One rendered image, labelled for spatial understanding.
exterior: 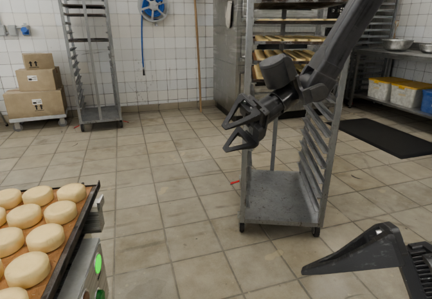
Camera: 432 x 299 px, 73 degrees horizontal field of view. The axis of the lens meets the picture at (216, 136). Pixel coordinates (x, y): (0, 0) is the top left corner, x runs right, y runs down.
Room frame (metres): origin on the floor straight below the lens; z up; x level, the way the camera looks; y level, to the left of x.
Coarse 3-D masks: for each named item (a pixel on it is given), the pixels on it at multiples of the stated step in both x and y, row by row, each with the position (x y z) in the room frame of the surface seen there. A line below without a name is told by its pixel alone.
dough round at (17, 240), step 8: (0, 232) 0.36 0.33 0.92; (8, 232) 0.36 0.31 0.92; (16, 232) 0.36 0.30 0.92; (0, 240) 0.34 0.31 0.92; (8, 240) 0.34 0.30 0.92; (16, 240) 0.34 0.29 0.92; (24, 240) 0.36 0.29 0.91; (0, 248) 0.33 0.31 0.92; (8, 248) 0.33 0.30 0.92; (16, 248) 0.34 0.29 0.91; (0, 256) 0.33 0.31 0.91
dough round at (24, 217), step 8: (16, 208) 0.42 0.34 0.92; (24, 208) 0.42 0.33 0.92; (32, 208) 0.42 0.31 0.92; (40, 208) 0.42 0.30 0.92; (8, 216) 0.40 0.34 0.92; (16, 216) 0.40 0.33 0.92; (24, 216) 0.40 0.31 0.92; (32, 216) 0.40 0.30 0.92; (40, 216) 0.42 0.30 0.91; (8, 224) 0.39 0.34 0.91; (16, 224) 0.39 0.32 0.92; (24, 224) 0.39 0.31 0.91; (32, 224) 0.40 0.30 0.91
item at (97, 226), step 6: (102, 198) 0.48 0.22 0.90; (96, 204) 0.47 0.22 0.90; (102, 204) 0.47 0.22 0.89; (96, 210) 0.46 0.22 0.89; (102, 210) 0.49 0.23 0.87; (90, 216) 0.46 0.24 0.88; (96, 216) 0.46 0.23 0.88; (102, 216) 0.48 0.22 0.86; (90, 222) 0.46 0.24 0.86; (96, 222) 0.46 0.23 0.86; (102, 222) 0.47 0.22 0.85; (84, 228) 0.46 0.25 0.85; (90, 228) 0.46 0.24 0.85; (96, 228) 0.46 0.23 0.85; (102, 228) 0.47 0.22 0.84
